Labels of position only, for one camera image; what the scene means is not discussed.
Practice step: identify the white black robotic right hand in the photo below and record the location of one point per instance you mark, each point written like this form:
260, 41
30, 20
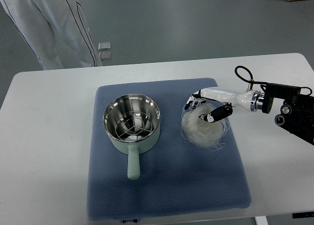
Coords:
249, 100

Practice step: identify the white vermicelli nest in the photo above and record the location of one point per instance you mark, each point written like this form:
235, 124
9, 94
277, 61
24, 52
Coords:
202, 133

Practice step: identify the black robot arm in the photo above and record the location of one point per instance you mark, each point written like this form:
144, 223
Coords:
297, 112

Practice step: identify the mint green pot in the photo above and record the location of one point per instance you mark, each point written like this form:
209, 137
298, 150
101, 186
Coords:
134, 102

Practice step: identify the blue quilted mat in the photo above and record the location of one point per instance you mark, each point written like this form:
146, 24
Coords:
177, 177

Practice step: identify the white table leg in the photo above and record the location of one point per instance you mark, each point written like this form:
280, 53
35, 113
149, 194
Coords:
261, 220

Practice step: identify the lower metal floor plate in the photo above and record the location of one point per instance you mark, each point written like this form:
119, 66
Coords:
105, 56

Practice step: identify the metal floor plate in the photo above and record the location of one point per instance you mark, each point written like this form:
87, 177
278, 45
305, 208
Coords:
105, 56
104, 46

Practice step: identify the upper metal floor plate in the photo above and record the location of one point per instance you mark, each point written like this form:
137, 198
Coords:
104, 46

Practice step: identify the person in white trousers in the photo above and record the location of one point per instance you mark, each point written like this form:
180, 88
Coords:
38, 21

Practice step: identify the wire steaming rack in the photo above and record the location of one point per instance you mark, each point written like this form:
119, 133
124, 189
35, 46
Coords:
132, 125

